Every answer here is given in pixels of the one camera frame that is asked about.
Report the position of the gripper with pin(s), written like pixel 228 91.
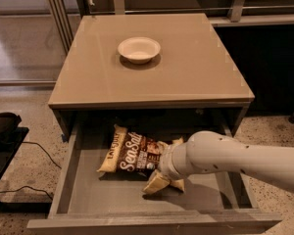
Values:
pixel 166 163

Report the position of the brown sea salt chip bag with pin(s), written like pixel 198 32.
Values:
pixel 132 152

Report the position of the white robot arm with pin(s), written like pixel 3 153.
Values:
pixel 209 152

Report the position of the grey drawer cabinet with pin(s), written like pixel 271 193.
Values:
pixel 193 69

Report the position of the open grey top drawer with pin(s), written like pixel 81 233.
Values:
pixel 89 202

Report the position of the white paper bowl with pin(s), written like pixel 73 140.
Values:
pixel 139 50

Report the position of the black stand at left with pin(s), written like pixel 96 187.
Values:
pixel 11 138

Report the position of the metal railing frame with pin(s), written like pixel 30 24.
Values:
pixel 220 12

